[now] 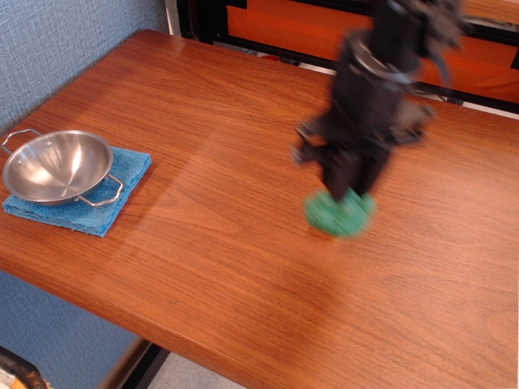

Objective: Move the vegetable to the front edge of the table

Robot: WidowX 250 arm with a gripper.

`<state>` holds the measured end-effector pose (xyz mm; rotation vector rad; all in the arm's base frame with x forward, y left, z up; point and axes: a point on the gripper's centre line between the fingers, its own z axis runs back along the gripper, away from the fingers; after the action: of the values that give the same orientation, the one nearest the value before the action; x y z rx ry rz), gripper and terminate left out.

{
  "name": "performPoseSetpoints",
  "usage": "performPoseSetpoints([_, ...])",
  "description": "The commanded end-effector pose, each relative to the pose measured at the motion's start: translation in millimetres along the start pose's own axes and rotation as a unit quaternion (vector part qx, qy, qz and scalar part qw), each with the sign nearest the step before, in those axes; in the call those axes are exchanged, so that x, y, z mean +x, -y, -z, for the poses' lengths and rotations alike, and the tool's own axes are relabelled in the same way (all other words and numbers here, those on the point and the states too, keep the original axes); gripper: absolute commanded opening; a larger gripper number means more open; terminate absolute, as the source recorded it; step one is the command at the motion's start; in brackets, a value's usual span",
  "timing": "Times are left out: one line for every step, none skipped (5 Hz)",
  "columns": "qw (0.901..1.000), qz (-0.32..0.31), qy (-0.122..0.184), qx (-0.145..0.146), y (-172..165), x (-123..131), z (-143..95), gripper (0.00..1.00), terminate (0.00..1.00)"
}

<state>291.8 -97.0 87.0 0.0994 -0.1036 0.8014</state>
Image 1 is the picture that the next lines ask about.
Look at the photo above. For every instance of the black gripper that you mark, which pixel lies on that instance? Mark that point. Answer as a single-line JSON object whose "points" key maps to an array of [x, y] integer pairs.
{"points": [[367, 104]]}

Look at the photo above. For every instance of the green toy broccoli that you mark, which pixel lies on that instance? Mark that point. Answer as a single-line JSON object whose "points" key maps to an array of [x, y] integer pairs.
{"points": [[346, 218]]}

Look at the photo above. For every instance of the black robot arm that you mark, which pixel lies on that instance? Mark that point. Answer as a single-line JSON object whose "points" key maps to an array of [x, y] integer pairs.
{"points": [[404, 29]]}

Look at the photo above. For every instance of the blue folded cloth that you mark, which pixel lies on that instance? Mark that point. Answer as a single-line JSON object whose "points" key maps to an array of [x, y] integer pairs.
{"points": [[128, 169]]}

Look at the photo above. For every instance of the dark object bottom left corner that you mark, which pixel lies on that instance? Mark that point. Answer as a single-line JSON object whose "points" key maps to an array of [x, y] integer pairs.
{"points": [[16, 372]]}

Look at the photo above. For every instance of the black metal frame rail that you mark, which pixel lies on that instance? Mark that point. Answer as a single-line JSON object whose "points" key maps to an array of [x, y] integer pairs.
{"points": [[471, 46]]}

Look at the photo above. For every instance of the steel bowl with handles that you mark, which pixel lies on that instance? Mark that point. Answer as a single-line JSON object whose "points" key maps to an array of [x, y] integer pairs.
{"points": [[57, 168]]}

